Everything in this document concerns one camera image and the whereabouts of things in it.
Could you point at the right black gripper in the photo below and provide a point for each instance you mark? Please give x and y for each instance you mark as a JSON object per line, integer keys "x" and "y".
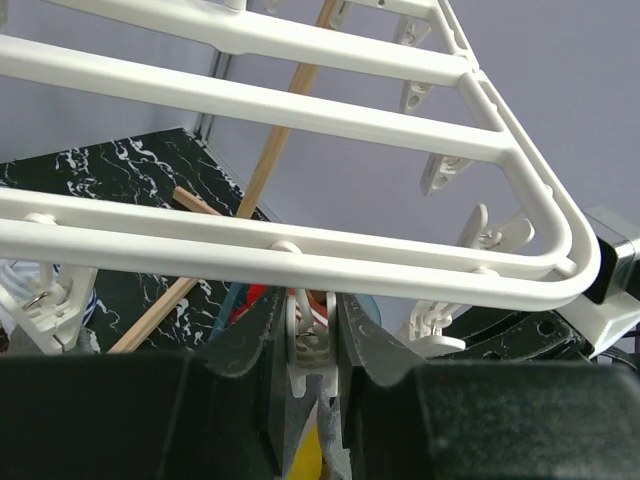
{"x": 508, "y": 335}

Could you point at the yellow sock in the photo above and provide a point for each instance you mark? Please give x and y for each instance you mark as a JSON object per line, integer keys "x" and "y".
{"x": 308, "y": 460}

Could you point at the blue striped cloth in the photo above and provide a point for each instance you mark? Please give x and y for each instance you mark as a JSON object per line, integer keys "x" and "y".
{"x": 16, "y": 277}

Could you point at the clear blue plastic bin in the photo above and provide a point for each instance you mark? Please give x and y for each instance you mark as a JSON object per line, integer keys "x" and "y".
{"x": 240, "y": 297}

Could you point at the white hanger clip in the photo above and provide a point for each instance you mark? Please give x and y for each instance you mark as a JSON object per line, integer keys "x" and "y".
{"x": 423, "y": 334}
{"x": 311, "y": 343}

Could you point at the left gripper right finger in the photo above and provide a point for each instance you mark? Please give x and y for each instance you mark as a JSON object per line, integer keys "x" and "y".
{"x": 404, "y": 417}

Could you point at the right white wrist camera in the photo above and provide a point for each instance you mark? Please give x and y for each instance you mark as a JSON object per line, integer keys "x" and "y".
{"x": 609, "y": 308}

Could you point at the right vertical aluminium post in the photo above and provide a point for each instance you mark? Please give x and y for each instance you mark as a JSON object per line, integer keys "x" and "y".
{"x": 220, "y": 68}

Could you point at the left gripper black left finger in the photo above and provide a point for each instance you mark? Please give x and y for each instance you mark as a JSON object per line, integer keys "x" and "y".
{"x": 215, "y": 412}

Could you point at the grey sock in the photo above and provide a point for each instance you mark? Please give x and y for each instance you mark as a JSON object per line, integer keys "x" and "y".
{"x": 325, "y": 409}

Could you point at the white clip holding grey sock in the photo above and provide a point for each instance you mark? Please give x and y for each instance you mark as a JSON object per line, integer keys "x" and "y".
{"x": 50, "y": 321}

